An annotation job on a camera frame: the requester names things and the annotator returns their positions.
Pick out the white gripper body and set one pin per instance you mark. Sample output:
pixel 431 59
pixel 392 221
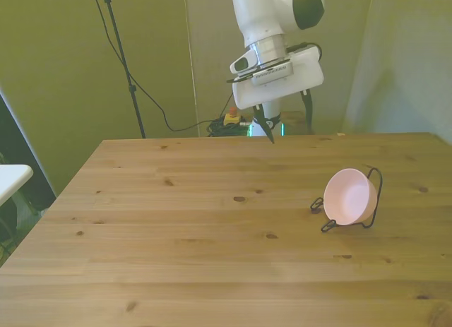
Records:
pixel 282 90

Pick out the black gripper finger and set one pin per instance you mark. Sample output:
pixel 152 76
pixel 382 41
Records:
pixel 309 108
pixel 264 122

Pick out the pink plastic bowl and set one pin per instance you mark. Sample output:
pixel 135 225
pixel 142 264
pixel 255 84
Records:
pixel 349 196

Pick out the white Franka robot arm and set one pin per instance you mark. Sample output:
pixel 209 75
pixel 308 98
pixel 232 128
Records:
pixel 254 12

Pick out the wooden box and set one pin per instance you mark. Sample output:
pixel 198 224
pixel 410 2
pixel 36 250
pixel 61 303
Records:
pixel 295 124

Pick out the yellow emergency stop button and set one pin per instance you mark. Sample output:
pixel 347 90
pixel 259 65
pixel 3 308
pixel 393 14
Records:
pixel 231 119

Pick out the black tripod pole stand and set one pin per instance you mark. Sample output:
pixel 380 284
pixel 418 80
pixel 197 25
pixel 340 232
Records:
pixel 120 48

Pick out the white side table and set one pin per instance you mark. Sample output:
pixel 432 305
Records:
pixel 14 178

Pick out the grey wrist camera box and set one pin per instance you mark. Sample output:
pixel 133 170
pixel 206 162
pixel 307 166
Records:
pixel 273 73

